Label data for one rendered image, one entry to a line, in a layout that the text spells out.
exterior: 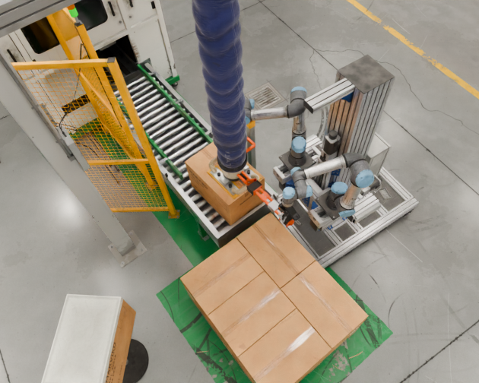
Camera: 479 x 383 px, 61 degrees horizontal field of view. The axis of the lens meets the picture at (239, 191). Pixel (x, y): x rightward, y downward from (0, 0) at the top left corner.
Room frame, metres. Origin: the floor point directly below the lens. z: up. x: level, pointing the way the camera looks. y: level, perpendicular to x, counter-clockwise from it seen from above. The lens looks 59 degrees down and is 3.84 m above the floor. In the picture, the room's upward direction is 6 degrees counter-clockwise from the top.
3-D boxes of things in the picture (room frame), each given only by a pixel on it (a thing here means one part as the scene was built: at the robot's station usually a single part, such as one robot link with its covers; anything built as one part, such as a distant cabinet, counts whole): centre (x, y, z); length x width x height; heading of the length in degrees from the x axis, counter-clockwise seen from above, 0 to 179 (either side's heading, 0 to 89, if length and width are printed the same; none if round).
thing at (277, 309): (0.97, -0.17, 0.34); 1.20 x 1.00 x 0.40; 33
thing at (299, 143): (1.95, -0.51, 1.20); 0.13 x 0.12 x 0.14; 169
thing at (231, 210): (1.98, 0.11, 0.75); 0.60 x 0.40 x 0.40; 36
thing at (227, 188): (1.74, 0.11, 1.14); 0.34 x 0.10 x 0.05; 35
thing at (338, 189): (1.50, -0.74, 1.20); 0.13 x 0.12 x 0.14; 7
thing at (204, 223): (2.51, 0.85, 0.50); 2.31 x 0.05 x 0.19; 33
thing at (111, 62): (2.15, 1.10, 1.05); 0.87 x 0.10 x 2.10; 85
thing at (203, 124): (2.86, 0.31, 0.50); 2.31 x 0.05 x 0.19; 33
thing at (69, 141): (1.83, 1.12, 1.62); 0.20 x 0.05 x 0.30; 33
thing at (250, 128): (2.45, -0.16, 0.50); 0.07 x 0.07 x 1.00; 33
